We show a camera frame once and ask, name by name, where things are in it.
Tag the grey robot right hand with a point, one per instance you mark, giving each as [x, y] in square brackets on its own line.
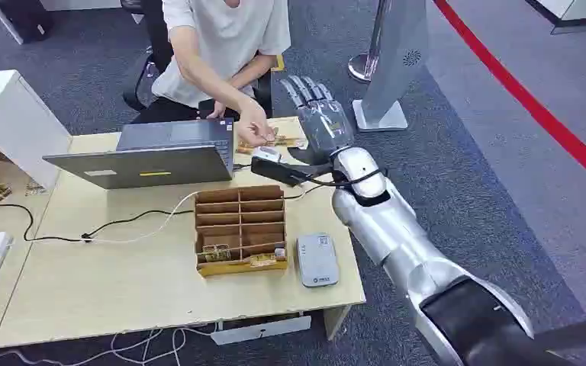
[326, 126]

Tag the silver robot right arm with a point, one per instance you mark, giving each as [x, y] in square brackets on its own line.
[394, 227]

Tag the person's right hand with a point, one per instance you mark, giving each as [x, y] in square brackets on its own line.
[253, 123]

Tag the person's hand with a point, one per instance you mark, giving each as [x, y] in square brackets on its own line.
[253, 123]
[217, 109]

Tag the silver sign stand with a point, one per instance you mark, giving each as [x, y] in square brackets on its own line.
[391, 65]

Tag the person's left hand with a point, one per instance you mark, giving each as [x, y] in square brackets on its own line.
[217, 109]

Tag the wooden card box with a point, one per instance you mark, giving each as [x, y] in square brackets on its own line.
[241, 227]

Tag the grey card reader device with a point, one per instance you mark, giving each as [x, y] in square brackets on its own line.
[317, 260]

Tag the person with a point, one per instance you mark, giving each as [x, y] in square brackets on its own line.
[222, 40]

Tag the grey laptop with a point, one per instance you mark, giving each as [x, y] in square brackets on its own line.
[161, 156]

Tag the black office chair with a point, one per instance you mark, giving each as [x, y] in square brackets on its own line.
[144, 76]

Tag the red barrier belt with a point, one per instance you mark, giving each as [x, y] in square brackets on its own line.
[535, 108]

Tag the white under-desk tray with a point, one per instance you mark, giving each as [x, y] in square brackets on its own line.
[260, 331]

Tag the white platform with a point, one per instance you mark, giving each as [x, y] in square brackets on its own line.
[573, 12]

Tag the white cabinet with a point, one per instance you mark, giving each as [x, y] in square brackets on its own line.
[15, 121]

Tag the black box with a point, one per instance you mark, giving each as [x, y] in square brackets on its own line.
[26, 19]

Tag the chrome stanchion post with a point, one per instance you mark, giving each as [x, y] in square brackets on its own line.
[366, 60]

